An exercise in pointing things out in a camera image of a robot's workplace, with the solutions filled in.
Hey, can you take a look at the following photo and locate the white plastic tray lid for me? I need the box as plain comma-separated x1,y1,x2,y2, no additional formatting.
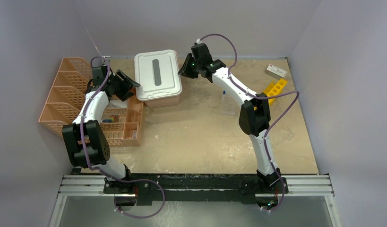
134,49,182,101

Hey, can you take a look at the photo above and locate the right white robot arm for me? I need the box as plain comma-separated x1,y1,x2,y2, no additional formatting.
178,53,284,192

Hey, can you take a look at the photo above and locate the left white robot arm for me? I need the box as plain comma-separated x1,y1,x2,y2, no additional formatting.
61,66,141,193

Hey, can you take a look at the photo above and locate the pink plastic bin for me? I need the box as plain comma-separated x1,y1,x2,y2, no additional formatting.
144,95,181,108

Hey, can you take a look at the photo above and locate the clear plastic tube rack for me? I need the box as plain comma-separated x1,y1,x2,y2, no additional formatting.
220,92,238,116

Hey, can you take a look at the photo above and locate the orange mesh file rack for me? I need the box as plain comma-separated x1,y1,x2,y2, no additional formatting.
38,57,131,148

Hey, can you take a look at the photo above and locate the small white red box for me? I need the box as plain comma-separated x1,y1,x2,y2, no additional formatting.
265,64,288,79

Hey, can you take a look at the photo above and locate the yellow test tube rack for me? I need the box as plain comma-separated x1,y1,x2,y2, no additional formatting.
263,79,287,97

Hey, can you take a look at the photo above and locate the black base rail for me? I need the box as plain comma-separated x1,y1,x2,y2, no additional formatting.
59,174,334,209

